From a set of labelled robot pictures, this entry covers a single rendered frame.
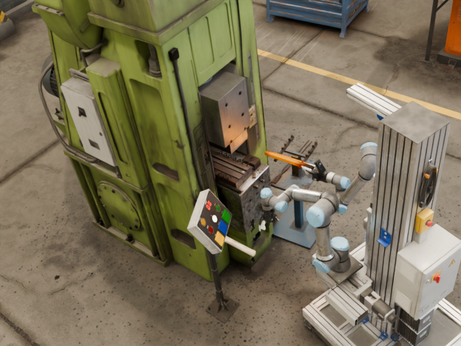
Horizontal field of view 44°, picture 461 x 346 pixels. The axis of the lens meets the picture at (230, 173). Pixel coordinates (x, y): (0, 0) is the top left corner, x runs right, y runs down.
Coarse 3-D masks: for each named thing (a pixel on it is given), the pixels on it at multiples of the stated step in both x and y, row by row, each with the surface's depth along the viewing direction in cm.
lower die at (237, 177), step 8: (216, 152) 444; (224, 160) 435; (232, 160) 435; (216, 168) 431; (224, 168) 430; (232, 168) 427; (248, 168) 426; (216, 176) 429; (224, 176) 424; (232, 176) 423; (240, 176) 421; (248, 176) 430; (232, 184) 421; (240, 184) 424
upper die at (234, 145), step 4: (244, 128) 402; (244, 132) 402; (240, 136) 399; (244, 136) 404; (236, 140) 397; (240, 140) 401; (244, 140) 406; (212, 144) 405; (216, 144) 402; (232, 144) 394; (236, 144) 399; (240, 144) 403; (220, 148) 402; (224, 148) 399; (228, 148) 396; (232, 148) 396; (236, 148) 401; (228, 152) 399; (232, 152) 398
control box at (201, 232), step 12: (204, 192) 385; (204, 204) 376; (216, 204) 386; (192, 216) 373; (204, 216) 372; (216, 216) 382; (192, 228) 364; (204, 228) 368; (216, 228) 378; (204, 240) 371; (216, 252) 377
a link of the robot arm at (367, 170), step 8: (368, 160) 356; (360, 168) 361; (368, 168) 356; (360, 176) 360; (368, 176) 358; (352, 184) 369; (360, 184) 364; (344, 192) 376; (352, 192) 371; (344, 200) 377; (344, 208) 379
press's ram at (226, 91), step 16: (224, 80) 378; (240, 80) 376; (208, 96) 367; (224, 96) 366; (240, 96) 381; (208, 112) 376; (224, 112) 372; (240, 112) 388; (208, 128) 387; (224, 128) 379; (240, 128) 396; (224, 144) 387
